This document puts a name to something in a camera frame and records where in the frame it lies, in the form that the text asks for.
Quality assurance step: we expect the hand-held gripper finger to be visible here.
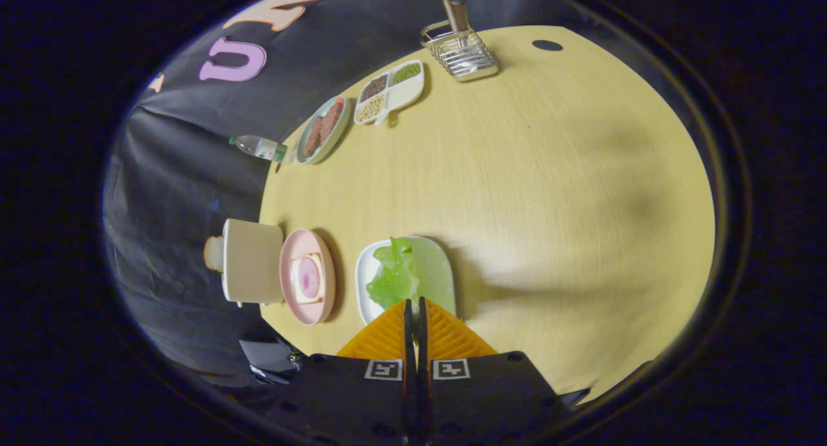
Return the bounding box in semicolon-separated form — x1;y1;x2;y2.
417;296;569;446
255;297;417;446

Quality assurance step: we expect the green lettuce leaf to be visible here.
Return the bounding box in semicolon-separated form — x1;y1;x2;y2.
366;237;421;310

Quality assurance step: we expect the brown bread slice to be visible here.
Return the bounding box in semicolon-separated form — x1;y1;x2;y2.
204;235;225;272

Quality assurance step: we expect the white rectangular plate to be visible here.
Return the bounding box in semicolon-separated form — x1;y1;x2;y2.
355;235;457;326

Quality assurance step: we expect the pink ham slice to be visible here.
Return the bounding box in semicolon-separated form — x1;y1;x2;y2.
298;260;320;298

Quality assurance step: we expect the toast slice with white rim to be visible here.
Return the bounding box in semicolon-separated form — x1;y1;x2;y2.
289;253;324;303

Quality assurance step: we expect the pink round plate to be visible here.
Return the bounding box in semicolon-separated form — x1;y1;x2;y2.
279;228;337;326

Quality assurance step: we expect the white toaster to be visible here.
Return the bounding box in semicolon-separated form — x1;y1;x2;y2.
222;218;285;308

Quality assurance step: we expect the light blue oval plate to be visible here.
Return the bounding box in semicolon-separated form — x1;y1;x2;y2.
296;95;351;165

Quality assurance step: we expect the plain brown meat piece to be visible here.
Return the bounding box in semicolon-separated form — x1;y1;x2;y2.
304;116;327;159

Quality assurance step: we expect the brown meat piece orange tip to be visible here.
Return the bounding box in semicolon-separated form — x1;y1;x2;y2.
320;102;345;140

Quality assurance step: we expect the pile of pale beans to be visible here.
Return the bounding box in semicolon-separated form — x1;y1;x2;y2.
356;94;387;123

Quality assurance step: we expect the clear water bottle green cap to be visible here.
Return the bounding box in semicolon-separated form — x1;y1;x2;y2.
229;134;288;163

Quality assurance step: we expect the white divided dish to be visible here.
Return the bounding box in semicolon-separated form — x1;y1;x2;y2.
353;59;426;126

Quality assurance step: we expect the pile of dark red beans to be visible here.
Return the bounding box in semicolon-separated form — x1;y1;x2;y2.
359;74;390;103

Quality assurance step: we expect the metal wire rack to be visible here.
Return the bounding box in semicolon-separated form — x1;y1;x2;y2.
419;19;500;83

